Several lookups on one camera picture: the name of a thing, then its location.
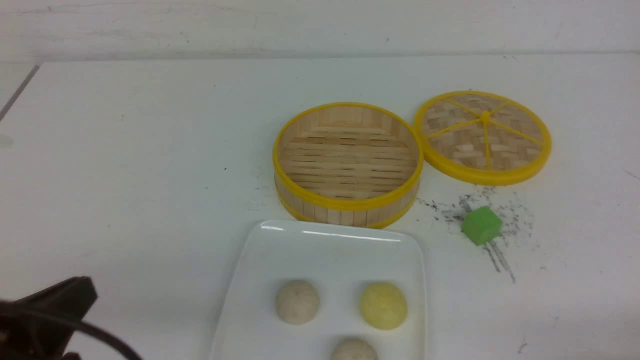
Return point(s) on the beige steamed bun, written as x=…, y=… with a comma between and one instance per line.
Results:
x=297, y=302
x=354, y=349

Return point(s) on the yellow steamed bun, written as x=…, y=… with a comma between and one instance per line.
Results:
x=383, y=306

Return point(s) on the white square plate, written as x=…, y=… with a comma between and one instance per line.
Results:
x=340, y=262

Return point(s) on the yellow rimmed bamboo steamer basket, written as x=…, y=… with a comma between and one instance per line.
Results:
x=347, y=163

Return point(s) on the green cube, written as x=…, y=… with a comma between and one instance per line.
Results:
x=481, y=225

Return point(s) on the yellow rimmed bamboo steamer lid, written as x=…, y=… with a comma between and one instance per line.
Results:
x=482, y=138

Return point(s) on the black cable image left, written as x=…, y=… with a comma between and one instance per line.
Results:
x=61, y=319

